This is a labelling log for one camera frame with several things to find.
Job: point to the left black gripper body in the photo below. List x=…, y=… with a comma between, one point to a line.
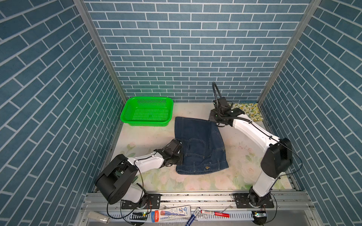
x=176, y=159

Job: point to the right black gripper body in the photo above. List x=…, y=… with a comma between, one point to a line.
x=216, y=118

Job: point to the yellow floral skirt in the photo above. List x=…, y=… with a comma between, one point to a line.
x=251, y=110

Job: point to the dark navy skirt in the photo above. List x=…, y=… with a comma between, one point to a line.
x=203, y=147

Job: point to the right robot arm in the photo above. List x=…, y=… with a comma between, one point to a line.
x=277, y=152

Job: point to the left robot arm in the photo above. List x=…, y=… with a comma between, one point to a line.
x=116, y=181

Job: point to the green plastic basket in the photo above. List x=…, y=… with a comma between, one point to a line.
x=148, y=111

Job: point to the red blue toothpaste box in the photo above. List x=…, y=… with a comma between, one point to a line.
x=171, y=214

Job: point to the blue marker pen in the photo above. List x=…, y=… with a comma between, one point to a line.
x=193, y=217

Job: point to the red marker pen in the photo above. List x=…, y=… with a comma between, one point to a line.
x=219, y=214

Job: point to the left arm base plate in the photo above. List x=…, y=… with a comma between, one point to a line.
x=148, y=201

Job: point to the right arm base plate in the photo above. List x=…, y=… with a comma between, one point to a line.
x=252, y=200

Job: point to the aluminium rail frame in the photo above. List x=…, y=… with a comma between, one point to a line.
x=233, y=202

